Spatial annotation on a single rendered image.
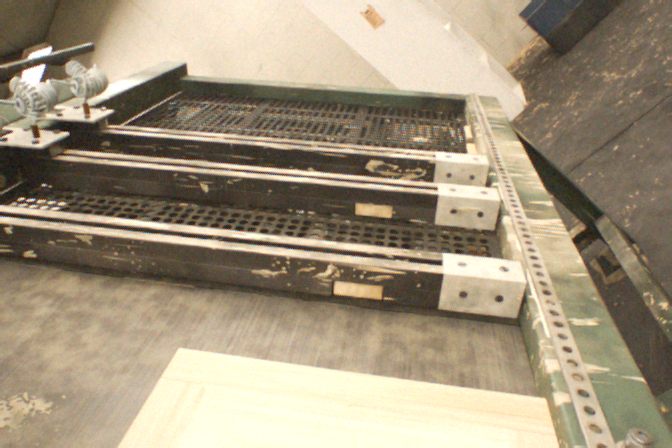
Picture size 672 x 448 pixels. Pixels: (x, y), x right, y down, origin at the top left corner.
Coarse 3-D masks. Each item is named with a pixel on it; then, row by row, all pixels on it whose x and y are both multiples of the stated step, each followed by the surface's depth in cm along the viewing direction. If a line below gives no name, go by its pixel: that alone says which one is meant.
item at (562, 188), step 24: (528, 144) 192; (552, 168) 195; (552, 192) 195; (576, 192) 198; (576, 216) 198; (600, 216) 201; (408, 240) 217; (576, 240) 208; (624, 240) 177; (624, 264) 169; (648, 288) 154
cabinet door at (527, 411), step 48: (192, 384) 62; (240, 384) 63; (288, 384) 63; (336, 384) 63; (384, 384) 64; (432, 384) 64; (144, 432) 56; (192, 432) 57; (240, 432) 57; (288, 432) 57; (336, 432) 57; (384, 432) 57; (432, 432) 58; (480, 432) 58; (528, 432) 58
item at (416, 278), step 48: (0, 240) 88; (48, 240) 86; (96, 240) 85; (144, 240) 83; (192, 240) 83; (240, 240) 85; (288, 240) 84; (288, 288) 83; (384, 288) 80; (432, 288) 79; (480, 288) 77
